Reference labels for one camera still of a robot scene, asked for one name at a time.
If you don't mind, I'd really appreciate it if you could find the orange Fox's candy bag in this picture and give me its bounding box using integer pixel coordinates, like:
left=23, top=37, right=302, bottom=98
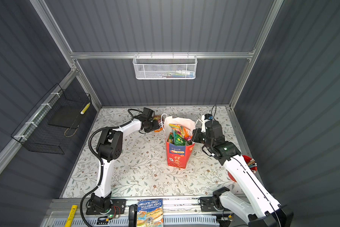
left=169, top=124, right=193, bottom=141

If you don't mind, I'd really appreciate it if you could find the red paper gift bag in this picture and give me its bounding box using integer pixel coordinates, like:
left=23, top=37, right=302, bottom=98
left=161, top=113, right=196, bottom=169

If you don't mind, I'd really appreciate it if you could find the orange fruits candy bag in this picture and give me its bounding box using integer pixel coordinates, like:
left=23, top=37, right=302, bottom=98
left=153, top=115, right=164, bottom=132

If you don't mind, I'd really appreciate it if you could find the green spring tea candy bag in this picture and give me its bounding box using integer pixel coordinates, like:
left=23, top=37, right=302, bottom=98
left=172, top=130, right=193, bottom=146

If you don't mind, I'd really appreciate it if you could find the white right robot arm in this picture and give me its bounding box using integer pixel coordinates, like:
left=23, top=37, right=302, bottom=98
left=192, top=120, right=294, bottom=227

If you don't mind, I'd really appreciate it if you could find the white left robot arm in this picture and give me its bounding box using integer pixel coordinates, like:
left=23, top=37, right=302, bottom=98
left=87, top=107, right=160, bottom=214

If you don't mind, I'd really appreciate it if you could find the red pencil cup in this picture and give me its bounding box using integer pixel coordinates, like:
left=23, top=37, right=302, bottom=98
left=228, top=155, right=258, bottom=182

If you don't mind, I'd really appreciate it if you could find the colourful book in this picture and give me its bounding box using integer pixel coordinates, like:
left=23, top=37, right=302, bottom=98
left=136, top=199, right=164, bottom=227

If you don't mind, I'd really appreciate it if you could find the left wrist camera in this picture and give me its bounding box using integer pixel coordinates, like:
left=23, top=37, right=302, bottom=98
left=141, top=107, right=154, bottom=119

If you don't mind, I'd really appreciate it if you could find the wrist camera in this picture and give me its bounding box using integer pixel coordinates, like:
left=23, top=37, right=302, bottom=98
left=141, top=107, right=154, bottom=119
left=201, top=113, right=214, bottom=132

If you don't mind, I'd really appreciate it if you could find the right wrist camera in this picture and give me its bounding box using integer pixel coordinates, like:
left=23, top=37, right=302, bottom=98
left=201, top=113, right=214, bottom=132

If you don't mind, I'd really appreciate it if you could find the white wire wall basket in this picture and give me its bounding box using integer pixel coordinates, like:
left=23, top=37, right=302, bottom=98
left=133, top=56, right=198, bottom=80

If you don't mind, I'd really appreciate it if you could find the black wire side basket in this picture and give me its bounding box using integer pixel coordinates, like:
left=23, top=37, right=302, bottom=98
left=11, top=86, right=91, bottom=155

